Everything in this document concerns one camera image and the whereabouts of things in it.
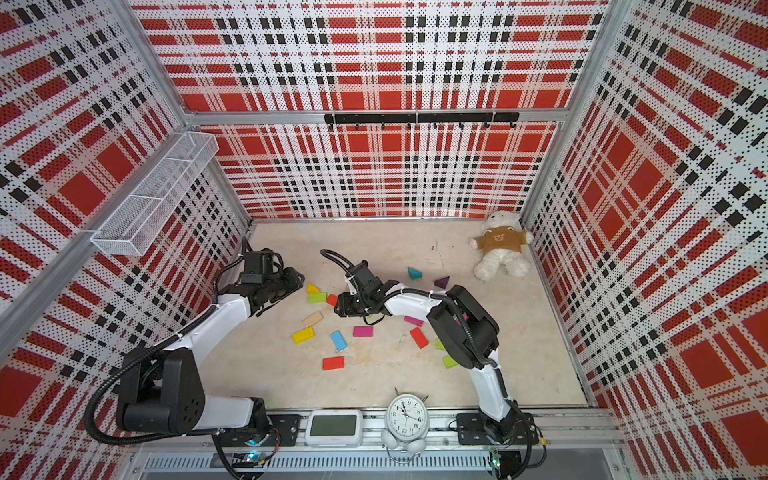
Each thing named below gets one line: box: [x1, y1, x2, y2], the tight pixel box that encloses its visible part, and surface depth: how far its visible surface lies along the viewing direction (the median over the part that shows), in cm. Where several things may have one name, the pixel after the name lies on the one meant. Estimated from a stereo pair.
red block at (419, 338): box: [410, 327, 429, 349], surface depth 91 cm
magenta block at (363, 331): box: [352, 326, 374, 337], surface depth 92 cm
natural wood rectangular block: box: [301, 310, 324, 328], surface depth 95 cm
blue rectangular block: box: [330, 330, 347, 351], surface depth 92 cm
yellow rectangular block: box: [292, 326, 315, 345], surface depth 92 cm
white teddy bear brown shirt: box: [468, 211, 534, 282], surface depth 105 cm
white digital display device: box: [304, 409, 363, 448], surface depth 72 cm
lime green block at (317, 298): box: [308, 292, 327, 304], surface depth 100 cm
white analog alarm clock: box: [381, 387, 430, 454], surface depth 73 cm
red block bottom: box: [322, 356, 345, 371], surface depth 86 cm
